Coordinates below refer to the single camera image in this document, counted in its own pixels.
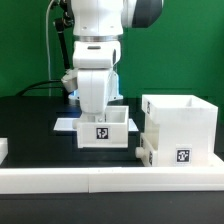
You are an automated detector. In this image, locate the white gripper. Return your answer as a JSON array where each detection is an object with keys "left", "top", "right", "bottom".
[{"left": 61, "top": 69, "right": 118, "bottom": 121}]

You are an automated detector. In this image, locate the white drawer tray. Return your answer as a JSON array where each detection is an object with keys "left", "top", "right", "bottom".
[
  {"left": 135, "top": 133, "right": 158, "bottom": 167},
  {"left": 72, "top": 106, "right": 129, "bottom": 148}
]

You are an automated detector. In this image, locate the white front drawer tray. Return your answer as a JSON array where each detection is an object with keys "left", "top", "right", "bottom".
[{"left": 135, "top": 133, "right": 158, "bottom": 167}]

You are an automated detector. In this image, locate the white drawer cabinet box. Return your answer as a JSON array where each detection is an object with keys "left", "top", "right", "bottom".
[{"left": 142, "top": 95, "right": 218, "bottom": 167}]

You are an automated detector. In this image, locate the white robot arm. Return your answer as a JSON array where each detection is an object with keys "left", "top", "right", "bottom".
[{"left": 62, "top": 0, "right": 164, "bottom": 122}]

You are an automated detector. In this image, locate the fiducial marker sheet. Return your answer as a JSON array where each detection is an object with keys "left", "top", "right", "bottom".
[{"left": 53, "top": 118, "right": 138, "bottom": 132}]

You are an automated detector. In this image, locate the black cable on table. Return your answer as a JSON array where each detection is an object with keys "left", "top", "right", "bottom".
[{"left": 14, "top": 79, "right": 74, "bottom": 98}]

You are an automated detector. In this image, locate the white hanging cable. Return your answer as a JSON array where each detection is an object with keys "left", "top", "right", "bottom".
[{"left": 45, "top": 0, "right": 56, "bottom": 97}]

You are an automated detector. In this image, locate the white fence left rail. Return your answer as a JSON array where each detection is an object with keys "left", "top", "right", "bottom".
[{"left": 0, "top": 138, "right": 8, "bottom": 165}]

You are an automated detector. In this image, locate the white fence rail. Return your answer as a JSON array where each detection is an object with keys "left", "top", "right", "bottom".
[
  {"left": 0, "top": 138, "right": 8, "bottom": 165},
  {"left": 0, "top": 167, "right": 224, "bottom": 194},
  {"left": 209, "top": 153, "right": 224, "bottom": 167}
]

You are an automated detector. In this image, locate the white fence front rail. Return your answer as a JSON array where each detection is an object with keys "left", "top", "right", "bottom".
[{"left": 0, "top": 167, "right": 224, "bottom": 194}]

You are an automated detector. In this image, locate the white fence right rail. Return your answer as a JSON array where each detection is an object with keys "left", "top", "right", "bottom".
[{"left": 209, "top": 153, "right": 224, "bottom": 167}]

